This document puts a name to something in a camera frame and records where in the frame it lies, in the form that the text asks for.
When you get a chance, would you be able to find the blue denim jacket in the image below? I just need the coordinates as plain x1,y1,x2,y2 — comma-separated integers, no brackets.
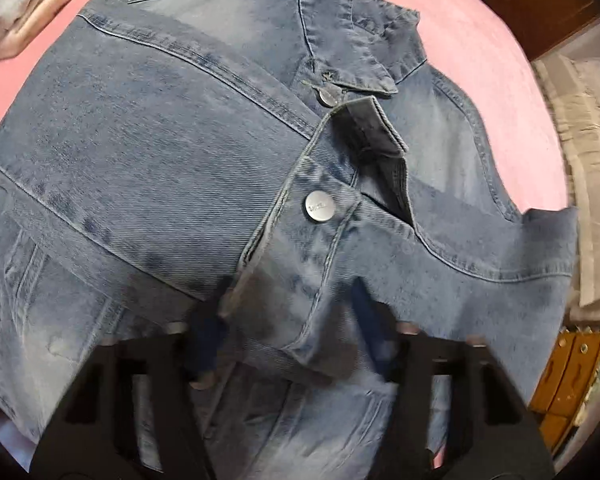
0,0,580,480

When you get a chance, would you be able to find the orange wooden drawer unit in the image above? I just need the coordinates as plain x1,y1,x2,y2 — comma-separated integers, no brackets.
529,330,600,456

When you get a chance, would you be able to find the white lace folded bedding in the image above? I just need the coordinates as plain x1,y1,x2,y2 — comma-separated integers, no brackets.
533,54,600,326

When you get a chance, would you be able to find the pink bed cover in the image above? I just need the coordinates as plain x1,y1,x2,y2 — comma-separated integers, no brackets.
0,0,571,470

